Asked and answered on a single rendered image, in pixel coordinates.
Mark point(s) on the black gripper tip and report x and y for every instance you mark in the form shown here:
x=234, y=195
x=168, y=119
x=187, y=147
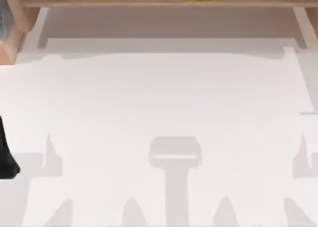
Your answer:
x=6, y=160

